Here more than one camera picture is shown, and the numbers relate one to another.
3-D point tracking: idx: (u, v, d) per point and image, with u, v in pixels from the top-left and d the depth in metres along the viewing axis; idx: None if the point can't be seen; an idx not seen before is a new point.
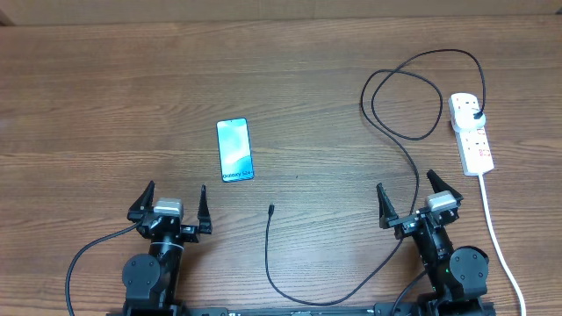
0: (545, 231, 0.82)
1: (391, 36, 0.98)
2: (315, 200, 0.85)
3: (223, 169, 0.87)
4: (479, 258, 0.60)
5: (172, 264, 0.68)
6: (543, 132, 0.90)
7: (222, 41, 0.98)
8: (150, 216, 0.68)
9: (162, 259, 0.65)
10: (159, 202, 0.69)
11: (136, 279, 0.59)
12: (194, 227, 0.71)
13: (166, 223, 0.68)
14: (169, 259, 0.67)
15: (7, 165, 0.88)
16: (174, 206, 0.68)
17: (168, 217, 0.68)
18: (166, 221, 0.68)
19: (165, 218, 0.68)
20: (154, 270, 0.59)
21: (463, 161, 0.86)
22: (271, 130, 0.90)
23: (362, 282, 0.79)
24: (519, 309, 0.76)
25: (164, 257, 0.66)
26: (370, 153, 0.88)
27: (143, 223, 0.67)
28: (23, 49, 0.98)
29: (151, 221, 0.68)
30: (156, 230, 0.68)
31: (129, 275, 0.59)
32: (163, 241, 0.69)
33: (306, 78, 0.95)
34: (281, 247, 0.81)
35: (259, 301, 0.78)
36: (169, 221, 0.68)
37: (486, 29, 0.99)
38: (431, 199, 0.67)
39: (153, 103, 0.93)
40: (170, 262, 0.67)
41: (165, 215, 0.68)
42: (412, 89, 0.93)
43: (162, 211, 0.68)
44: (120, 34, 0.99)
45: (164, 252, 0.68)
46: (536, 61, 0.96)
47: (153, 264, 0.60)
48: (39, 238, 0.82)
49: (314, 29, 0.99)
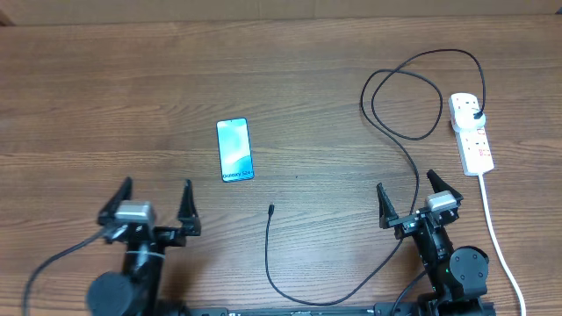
0: (545, 231, 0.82)
1: (391, 36, 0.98)
2: (315, 200, 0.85)
3: (223, 169, 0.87)
4: (479, 258, 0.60)
5: (153, 273, 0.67)
6: (543, 132, 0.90)
7: (222, 41, 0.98)
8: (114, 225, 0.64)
9: (136, 272, 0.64)
10: (120, 207, 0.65)
11: (103, 303, 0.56)
12: (175, 232, 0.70)
13: (133, 228, 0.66)
14: (147, 270, 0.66)
15: (7, 165, 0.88)
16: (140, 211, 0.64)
17: (135, 224, 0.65)
18: (134, 227, 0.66)
19: (132, 224, 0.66)
20: (124, 293, 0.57)
21: (464, 161, 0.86)
22: (270, 131, 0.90)
23: (361, 282, 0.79)
24: (519, 309, 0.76)
25: (140, 270, 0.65)
26: (370, 153, 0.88)
27: (105, 231, 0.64)
28: (23, 49, 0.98)
29: (117, 230, 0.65)
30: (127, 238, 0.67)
31: (96, 298, 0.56)
32: (140, 251, 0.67)
33: (306, 78, 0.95)
34: (281, 247, 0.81)
35: (259, 301, 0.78)
36: (138, 227, 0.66)
37: (486, 29, 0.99)
38: (431, 199, 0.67)
39: (153, 103, 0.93)
40: (149, 275, 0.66)
41: (133, 222, 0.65)
42: (412, 89, 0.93)
43: (128, 218, 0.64)
44: (120, 34, 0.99)
45: (140, 262, 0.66)
46: (536, 61, 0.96)
47: (123, 287, 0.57)
48: (39, 238, 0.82)
49: (314, 29, 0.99)
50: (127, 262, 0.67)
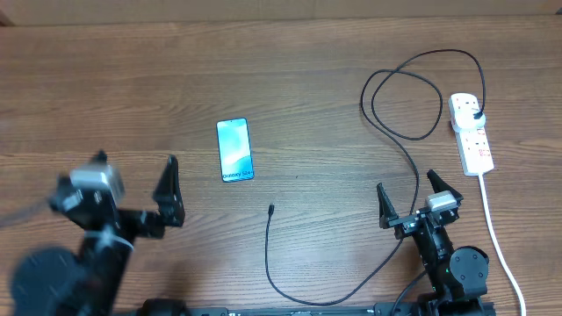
0: (545, 231, 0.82)
1: (391, 37, 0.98)
2: (315, 200, 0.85)
3: (223, 169, 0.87)
4: (479, 258, 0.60)
5: (111, 261, 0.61)
6: (543, 132, 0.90)
7: (222, 41, 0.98)
8: (69, 192, 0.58)
9: (89, 258, 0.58)
10: (75, 174, 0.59)
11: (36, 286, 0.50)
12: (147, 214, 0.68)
13: (92, 199, 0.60)
14: (103, 256, 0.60)
15: (7, 165, 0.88)
16: (100, 179, 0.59)
17: (93, 192, 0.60)
18: (92, 197, 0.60)
19: (90, 193, 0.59)
20: (65, 270, 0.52)
21: (463, 161, 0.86)
22: (270, 131, 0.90)
23: (362, 282, 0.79)
24: (519, 309, 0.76)
25: (95, 255, 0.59)
26: (370, 154, 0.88)
27: (57, 199, 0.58)
28: (23, 50, 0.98)
29: (70, 197, 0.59)
30: (87, 211, 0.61)
31: (27, 282, 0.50)
32: (102, 233, 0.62)
33: (306, 78, 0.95)
34: (281, 247, 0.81)
35: (259, 301, 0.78)
36: (96, 197, 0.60)
37: (486, 29, 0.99)
38: (431, 199, 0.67)
39: (153, 103, 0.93)
40: (105, 261, 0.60)
41: (90, 190, 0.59)
42: (412, 89, 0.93)
43: (86, 183, 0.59)
44: (120, 34, 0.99)
45: (99, 247, 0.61)
46: (536, 61, 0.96)
47: (63, 263, 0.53)
48: (39, 238, 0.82)
49: (314, 29, 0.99)
50: (85, 245, 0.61)
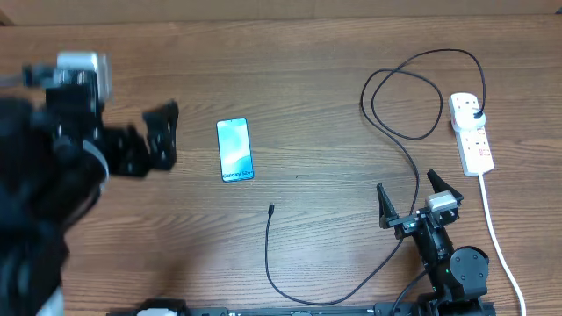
0: (545, 231, 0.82)
1: (391, 36, 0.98)
2: (315, 200, 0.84)
3: (223, 169, 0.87)
4: (479, 258, 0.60)
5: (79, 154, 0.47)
6: (543, 132, 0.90)
7: (222, 40, 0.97)
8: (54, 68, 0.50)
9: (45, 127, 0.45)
10: (62, 55, 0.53)
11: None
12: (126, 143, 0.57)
13: (74, 79, 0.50)
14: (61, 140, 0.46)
15: None
16: (88, 58, 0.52)
17: (75, 71, 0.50)
18: (74, 78, 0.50)
19: (74, 71, 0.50)
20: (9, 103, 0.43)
21: (464, 161, 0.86)
22: (270, 130, 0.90)
23: (361, 282, 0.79)
24: (519, 309, 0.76)
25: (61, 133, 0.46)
26: (370, 153, 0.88)
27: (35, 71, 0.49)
28: (23, 49, 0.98)
29: (54, 76, 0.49)
30: (68, 100, 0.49)
31: None
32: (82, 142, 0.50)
33: (306, 78, 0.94)
34: (281, 247, 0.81)
35: (260, 301, 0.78)
36: (78, 77, 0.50)
37: (486, 28, 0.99)
38: (432, 199, 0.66)
39: (152, 104, 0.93)
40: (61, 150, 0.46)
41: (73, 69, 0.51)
42: (412, 89, 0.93)
43: (71, 63, 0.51)
44: (120, 34, 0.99)
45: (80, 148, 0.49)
46: (536, 60, 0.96)
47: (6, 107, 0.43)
48: None
49: (314, 28, 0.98)
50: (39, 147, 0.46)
